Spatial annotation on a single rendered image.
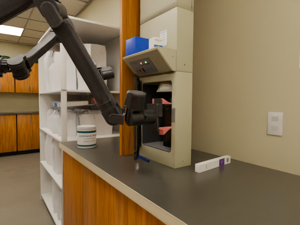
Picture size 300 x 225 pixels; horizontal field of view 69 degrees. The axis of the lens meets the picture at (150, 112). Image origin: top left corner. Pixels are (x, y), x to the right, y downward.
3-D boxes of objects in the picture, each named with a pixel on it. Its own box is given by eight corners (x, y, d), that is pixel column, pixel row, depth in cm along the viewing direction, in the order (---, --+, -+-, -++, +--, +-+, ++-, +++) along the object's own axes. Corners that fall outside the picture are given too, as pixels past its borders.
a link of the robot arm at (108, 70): (88, 74, 124) (86, 61, 117) (108, 70, 127) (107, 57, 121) (93, 87, 117) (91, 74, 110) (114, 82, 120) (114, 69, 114)
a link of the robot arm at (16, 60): (56, 39, 148) (52, 24, 140) (75, 42, 146) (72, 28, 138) (10, 78, 118) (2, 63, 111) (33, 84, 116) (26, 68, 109)
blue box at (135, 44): (140, 58, 127) (140, 43, 127) (151, 56, 119) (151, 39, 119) (125, 56, 121) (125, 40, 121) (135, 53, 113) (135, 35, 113)
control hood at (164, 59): (139, 77, 130) (139, 59, 130) (176, 71, 104) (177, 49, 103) (122, 75, 124) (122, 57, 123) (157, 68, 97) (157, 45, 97)
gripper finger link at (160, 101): (177, 97, 88) (158, 98, 83) (177, 115, 89) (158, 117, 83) (165, 98, 94) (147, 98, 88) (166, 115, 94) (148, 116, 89)
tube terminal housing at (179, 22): (170, 150, 147) (172, 33, 143) (209, 160, 121) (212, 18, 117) (139, 155, 133) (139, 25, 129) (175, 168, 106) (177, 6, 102)
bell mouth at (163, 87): (173, 93, 134) (173, 84, 134) (195, 92, 120) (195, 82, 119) (149, 92, 124) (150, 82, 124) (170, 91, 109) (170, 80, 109)
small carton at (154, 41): (157, 52, 111) (157, 40, 110) (162, 50, 106) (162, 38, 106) (148, 51, 108) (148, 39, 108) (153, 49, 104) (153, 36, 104)
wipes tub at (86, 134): (92, 144, 164) (92, 124, 164) (99, 147, 154) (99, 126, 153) (74, 146, 157) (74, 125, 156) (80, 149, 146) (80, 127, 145)
